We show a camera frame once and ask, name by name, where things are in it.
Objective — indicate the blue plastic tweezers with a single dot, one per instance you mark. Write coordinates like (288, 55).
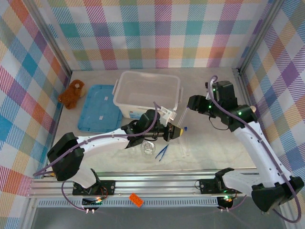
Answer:
(162, 152)

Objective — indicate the clear plastic storage box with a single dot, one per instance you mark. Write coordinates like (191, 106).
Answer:
(147, 93)

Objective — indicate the round glass flask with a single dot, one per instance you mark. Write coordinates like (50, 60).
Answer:
(147, 149)

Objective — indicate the small clear glass beaker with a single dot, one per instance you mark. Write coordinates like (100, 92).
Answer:
(134, 150)

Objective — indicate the blue plastic box lid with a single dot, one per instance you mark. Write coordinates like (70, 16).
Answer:
(100, 107)

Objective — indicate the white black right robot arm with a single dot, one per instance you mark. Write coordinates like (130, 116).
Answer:
(257, 148)

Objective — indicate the orange toy brick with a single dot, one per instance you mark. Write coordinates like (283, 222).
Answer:
(136, 200)

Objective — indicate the brown teddy bear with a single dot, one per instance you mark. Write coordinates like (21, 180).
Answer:
(72, 94)

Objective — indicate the small black circuit board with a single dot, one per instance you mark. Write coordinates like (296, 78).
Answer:
(93, 204)
(226, 202)

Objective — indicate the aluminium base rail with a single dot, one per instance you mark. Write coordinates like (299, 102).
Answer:
(155, 183)

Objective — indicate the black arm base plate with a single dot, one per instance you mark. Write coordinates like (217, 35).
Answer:
(109, 186)
(207, 186)

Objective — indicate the aluminium frame post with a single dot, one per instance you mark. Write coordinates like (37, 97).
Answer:
(259, 35)
(51, 38)

